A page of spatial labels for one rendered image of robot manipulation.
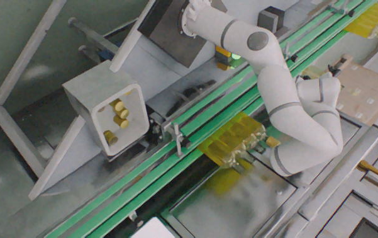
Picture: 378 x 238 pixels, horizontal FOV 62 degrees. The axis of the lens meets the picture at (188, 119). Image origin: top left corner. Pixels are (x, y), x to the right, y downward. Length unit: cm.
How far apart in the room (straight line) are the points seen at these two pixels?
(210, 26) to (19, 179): 101
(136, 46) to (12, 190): 81
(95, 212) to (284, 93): 67
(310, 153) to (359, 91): 452
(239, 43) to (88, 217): 69
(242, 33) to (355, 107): 423
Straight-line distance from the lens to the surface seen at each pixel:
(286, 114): 79
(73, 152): 111
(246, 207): 122
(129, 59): 104
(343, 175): 138
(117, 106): 101
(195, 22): 101
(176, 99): 116
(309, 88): 113
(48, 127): 166
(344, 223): 132
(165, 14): 98
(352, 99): 516
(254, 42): 88
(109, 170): 112
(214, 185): 126
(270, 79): 84
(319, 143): 79
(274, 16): 146
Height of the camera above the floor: 150
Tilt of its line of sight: 31 degrees down
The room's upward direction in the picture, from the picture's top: 126 degrees clockwise
